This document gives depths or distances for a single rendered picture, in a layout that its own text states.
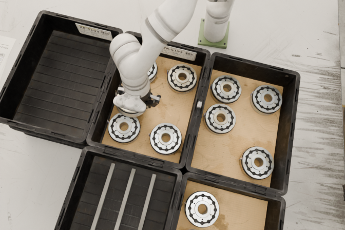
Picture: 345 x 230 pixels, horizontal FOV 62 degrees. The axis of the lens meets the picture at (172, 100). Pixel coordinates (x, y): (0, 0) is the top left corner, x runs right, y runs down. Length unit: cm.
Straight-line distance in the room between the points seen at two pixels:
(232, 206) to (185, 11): 62
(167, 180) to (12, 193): 55
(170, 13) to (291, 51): 83
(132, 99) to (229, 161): 39
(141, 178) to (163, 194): 8
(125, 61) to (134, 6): 73
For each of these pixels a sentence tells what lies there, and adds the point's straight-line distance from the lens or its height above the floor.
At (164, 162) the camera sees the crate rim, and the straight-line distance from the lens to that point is 86.
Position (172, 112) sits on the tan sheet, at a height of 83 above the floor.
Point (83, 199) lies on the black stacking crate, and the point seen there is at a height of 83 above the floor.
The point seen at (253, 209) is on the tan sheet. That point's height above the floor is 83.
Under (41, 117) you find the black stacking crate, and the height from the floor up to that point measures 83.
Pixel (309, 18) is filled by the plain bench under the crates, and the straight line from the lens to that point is 146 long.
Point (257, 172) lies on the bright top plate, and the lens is 96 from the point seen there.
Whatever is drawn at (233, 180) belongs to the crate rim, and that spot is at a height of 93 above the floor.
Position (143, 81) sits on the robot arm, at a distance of 72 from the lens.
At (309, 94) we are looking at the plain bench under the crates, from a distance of 129.
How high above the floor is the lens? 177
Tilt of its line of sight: 71 degrees down
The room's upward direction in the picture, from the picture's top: 7 degrees clockwise
